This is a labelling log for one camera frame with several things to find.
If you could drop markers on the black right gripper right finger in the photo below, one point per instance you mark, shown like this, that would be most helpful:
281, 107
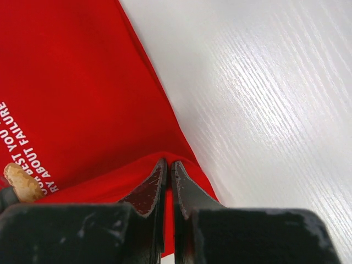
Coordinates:
208, 232

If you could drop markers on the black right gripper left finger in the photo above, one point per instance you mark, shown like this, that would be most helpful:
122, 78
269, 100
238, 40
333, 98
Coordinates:
127, 231

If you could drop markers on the red printed t shirt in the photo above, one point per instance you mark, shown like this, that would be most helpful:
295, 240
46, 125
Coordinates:
84, 118

